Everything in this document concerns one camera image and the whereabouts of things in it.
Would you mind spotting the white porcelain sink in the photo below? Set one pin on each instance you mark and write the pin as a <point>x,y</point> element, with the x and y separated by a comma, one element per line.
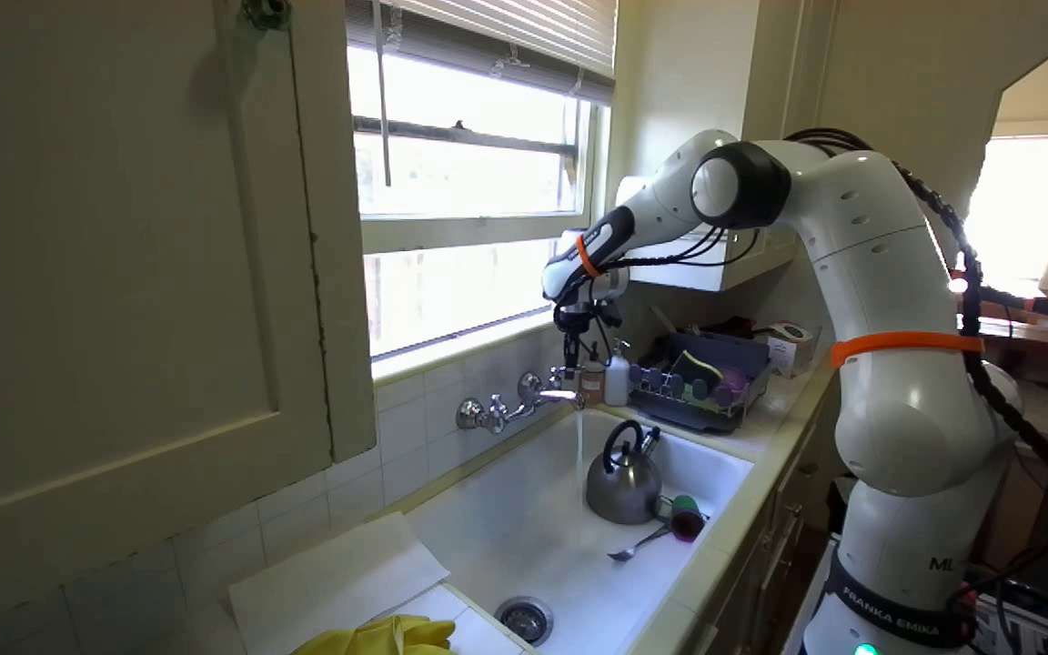
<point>525,534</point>

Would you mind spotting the cream base cabinet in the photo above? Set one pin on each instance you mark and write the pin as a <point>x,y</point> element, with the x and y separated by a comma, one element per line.
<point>765,549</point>

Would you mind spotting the dark cabinet latch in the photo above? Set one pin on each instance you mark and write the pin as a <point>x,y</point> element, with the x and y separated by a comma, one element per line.
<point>262,14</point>

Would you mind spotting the chrome wall faucet spout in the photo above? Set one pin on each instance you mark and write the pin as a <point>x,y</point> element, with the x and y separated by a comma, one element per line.
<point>543,395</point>

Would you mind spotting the metal spoon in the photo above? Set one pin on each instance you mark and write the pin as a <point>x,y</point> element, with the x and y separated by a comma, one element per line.
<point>623,550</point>

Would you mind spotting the yellow rubber glove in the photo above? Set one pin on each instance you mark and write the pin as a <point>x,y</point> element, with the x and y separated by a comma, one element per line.
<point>381,640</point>

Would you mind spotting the white soap bottle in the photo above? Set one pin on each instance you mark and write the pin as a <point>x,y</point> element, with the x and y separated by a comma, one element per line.
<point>617,389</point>

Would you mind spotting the white box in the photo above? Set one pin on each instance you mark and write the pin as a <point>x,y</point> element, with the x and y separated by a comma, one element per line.
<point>788,346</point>

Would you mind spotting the kitchen window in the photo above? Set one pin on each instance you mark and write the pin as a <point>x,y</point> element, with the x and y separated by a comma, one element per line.
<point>464,185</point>

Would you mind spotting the dark pump soap bottle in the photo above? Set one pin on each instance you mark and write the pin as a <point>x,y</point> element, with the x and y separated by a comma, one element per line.
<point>593,389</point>

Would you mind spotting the wooden background table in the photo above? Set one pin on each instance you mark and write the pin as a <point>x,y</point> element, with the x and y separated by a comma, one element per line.
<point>1036,330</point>

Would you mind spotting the white window blind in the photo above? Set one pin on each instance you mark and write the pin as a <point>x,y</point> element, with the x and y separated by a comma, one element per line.
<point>509,24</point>

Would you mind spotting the dark dish rack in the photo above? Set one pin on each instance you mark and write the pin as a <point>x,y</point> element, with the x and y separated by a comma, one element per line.
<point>692,395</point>

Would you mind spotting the blind wand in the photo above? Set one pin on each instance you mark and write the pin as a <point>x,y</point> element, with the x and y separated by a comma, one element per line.
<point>381,112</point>

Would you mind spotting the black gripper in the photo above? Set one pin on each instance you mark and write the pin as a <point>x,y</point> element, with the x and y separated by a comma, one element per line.
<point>587,312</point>

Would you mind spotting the metal sink drain strainer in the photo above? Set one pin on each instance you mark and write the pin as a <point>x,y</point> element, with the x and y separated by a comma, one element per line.
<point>525,622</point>

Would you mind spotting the bright background window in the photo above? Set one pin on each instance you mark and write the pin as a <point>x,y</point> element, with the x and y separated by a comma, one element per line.
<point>1019,207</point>

